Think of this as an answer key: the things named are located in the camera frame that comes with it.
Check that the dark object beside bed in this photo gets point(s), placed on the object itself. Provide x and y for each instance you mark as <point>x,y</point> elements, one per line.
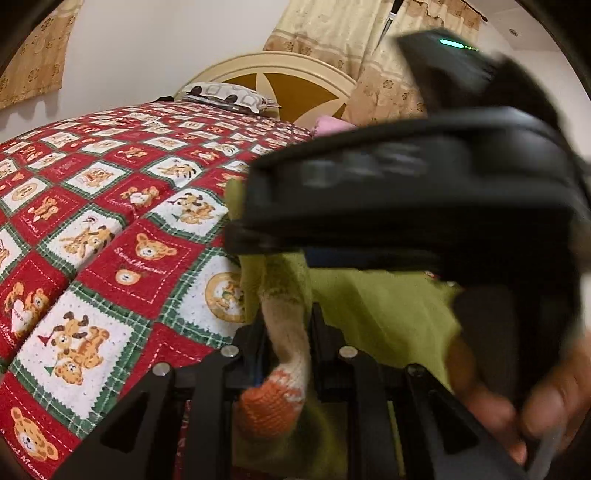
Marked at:
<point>164,98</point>

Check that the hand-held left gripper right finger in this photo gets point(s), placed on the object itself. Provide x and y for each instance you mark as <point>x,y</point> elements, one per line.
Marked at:
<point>328,369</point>

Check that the green orange cream striped sweater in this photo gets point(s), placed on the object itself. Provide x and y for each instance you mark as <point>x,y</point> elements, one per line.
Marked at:
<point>383,314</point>

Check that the beige floral curtain panel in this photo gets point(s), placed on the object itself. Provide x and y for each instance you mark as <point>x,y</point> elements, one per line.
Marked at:
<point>392,87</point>
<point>323,23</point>

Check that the beige side window curtain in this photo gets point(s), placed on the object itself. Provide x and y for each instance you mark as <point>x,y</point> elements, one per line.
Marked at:
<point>32,60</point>

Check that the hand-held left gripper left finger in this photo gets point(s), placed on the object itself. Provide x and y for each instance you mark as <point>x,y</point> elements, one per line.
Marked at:
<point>244,364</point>

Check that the person's right hand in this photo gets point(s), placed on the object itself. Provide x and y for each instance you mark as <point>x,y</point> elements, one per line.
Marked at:
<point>568,392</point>

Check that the white patterned pillow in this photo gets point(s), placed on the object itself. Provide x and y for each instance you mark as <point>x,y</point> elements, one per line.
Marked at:
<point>226,92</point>

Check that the pink pillow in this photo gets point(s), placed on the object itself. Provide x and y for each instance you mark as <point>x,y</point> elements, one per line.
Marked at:
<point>332,125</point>

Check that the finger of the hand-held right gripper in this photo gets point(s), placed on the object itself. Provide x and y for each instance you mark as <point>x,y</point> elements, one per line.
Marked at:
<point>360,256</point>

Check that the red checked bear printed blanket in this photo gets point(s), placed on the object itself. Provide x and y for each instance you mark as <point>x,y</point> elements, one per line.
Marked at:
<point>115,221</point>

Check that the cream wooden bed headboard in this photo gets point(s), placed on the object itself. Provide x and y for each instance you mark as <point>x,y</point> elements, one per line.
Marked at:
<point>300,92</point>

